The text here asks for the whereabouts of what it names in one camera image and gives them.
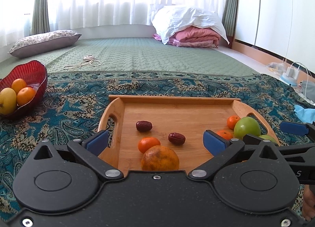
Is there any green apple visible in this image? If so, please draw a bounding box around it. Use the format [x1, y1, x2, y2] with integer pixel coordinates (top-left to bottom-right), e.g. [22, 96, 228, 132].
[234, 117, 261, 140]
[259, 134, 277, 144]

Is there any green apple front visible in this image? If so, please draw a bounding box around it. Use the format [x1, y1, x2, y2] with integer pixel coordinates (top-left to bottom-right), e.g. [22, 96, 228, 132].
[259, 134, 277, 144]

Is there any small tangerine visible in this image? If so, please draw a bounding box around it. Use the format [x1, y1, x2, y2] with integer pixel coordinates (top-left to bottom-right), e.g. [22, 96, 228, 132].
[226, 115, 240, 130]

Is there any red date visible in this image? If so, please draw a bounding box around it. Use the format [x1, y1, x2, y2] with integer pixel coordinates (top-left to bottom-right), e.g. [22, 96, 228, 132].
[168, 132, 186, 146]
[136, 120, 153, 132]

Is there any large orange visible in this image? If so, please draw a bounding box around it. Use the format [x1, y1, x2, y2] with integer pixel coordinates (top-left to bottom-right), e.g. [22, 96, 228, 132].
[141, 146, 180, 172]

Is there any person's hand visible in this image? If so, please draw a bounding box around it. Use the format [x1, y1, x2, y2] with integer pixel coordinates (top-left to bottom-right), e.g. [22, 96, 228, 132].
[302, 185, 315, 221]

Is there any light blue cloth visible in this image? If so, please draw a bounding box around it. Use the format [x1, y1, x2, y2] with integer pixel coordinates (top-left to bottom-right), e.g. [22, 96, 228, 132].
[294, 105, 315, 123]

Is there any grey pouch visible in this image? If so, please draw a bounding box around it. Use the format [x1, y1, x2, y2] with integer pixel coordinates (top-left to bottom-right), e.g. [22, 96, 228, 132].
[299, 80, 315, 101]

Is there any teal paisley cloth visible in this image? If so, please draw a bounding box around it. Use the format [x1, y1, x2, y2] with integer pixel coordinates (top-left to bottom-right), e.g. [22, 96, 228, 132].
[1, 71, 310, 221]

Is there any wooden serving tray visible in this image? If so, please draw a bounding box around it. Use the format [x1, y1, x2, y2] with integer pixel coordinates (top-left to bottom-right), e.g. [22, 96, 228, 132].
[98, 95, 277, 174]

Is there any clear plastic bag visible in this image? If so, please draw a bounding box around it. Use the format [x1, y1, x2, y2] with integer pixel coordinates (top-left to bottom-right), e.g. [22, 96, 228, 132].
[267, 62, 287, 76]

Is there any orange fruit in bowl front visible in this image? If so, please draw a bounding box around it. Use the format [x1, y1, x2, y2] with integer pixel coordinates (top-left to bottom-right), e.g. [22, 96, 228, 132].
[17, 87, 36, 107]

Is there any orange fruit in bowl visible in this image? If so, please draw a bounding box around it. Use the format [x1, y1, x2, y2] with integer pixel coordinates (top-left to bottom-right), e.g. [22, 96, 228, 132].
[11, 78, 27, 94]
[17, 87, 36, 107]

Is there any yellow fruit in bowl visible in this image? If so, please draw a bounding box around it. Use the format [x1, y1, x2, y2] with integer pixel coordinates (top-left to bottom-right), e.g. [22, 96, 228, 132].
[0, 87, 17, 116]

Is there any red glass bowl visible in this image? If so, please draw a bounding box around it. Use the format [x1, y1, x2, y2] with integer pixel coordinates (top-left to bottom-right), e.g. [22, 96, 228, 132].
[1, 60, 48, 119]

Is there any orange fruit in bowl rear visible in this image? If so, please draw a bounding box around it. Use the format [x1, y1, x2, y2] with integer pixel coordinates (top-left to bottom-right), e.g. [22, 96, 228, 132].
[11, 78, 27, 94]

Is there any green quilted mattress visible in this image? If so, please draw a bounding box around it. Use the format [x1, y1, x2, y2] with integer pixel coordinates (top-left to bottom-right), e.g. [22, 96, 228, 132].
[1, 38, 257, 77]

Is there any pink folded blanket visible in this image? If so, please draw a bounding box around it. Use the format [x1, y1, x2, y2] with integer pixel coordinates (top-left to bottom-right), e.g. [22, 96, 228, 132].
[167, 26, 221, 48]

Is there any floral grey pillow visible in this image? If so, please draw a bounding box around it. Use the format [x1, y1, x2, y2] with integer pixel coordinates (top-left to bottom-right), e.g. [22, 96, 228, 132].
[8, 30, 82, 58]

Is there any right green curtain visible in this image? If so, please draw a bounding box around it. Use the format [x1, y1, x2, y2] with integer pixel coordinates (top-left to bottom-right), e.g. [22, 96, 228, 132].
[222, 0, 238, 37]

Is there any green curtain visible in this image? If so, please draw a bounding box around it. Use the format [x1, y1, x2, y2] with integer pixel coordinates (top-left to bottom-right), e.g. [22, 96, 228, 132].
[222, 0, 238, 37]
[30, 0, 50, 35]

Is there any left green curtain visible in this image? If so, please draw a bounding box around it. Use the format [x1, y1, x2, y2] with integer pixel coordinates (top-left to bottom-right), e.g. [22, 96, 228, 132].
[30, 0, 50, 35]

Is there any white duvet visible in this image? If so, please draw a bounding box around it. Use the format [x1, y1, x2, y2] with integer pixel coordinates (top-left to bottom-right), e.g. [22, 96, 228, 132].
[151, 5, 228, 44]

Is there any white charger with cable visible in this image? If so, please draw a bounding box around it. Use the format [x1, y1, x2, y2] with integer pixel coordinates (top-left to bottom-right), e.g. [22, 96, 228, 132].
[280, 62, 314, 87]

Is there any beige cord on mattress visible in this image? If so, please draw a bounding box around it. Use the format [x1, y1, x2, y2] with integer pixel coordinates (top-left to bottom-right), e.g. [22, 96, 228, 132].
[62, 54, 103, 70]

